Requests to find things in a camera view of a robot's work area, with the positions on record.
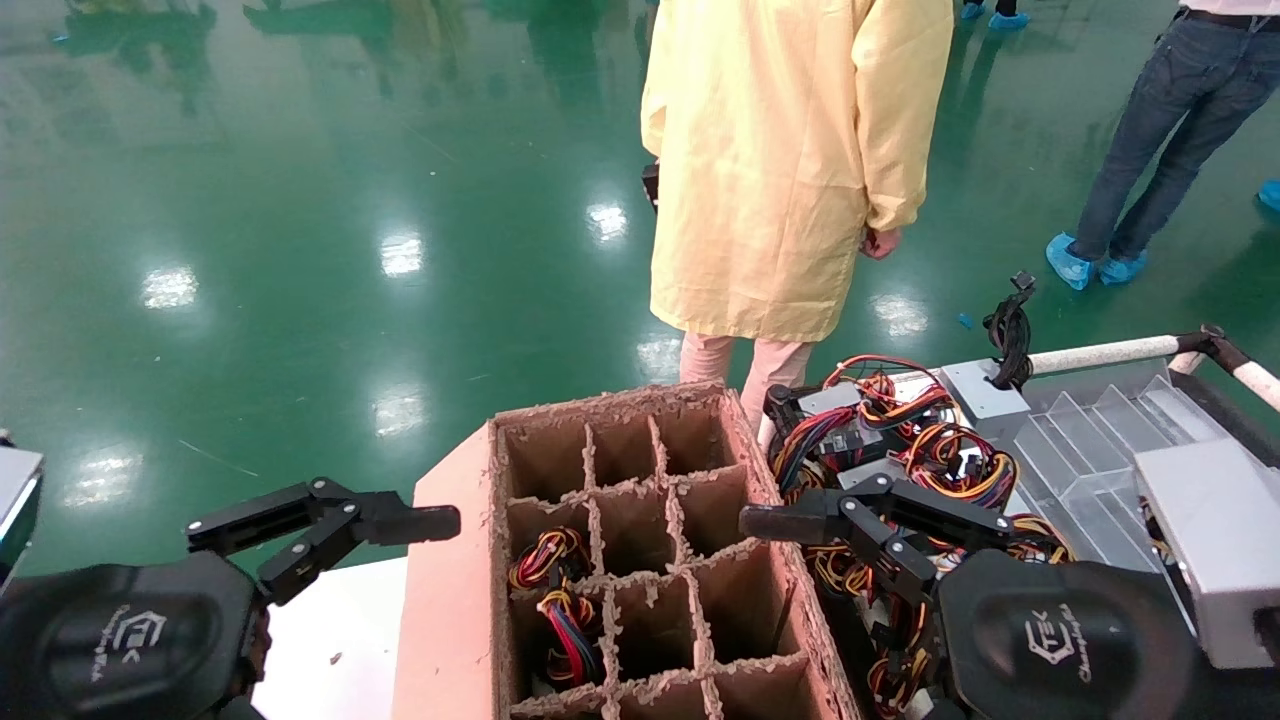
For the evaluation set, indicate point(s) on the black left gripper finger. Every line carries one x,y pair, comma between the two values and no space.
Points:
330,515

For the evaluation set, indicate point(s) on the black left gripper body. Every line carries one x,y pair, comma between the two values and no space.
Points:
120,640

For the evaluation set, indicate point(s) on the person in blue jeans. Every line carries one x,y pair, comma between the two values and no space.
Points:
1170,120

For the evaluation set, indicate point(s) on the black handheld remote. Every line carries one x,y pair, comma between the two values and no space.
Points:
651,188

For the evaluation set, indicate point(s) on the black pipe joint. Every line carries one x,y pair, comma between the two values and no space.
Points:
1215,345

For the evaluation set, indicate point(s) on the person with blue shoe covers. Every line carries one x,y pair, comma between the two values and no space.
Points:
1005,18

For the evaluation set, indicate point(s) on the clear acrylic divided tray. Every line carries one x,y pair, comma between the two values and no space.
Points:
1090,470

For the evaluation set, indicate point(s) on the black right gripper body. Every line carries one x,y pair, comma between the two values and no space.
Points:
1060,640

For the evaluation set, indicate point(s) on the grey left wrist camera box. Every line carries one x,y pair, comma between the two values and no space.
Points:
20,500

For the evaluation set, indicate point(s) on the brown cardboard divider box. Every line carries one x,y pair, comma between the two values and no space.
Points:
450,600

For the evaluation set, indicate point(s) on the person in yellow coat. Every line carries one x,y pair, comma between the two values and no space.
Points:
780,150

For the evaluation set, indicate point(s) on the grey power supply held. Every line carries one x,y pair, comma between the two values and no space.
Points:
1215,540

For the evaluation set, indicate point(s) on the white foam-wrapped pipe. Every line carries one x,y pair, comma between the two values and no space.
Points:
1100,354
1262,380

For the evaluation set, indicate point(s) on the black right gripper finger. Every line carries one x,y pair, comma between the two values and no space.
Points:
900,515

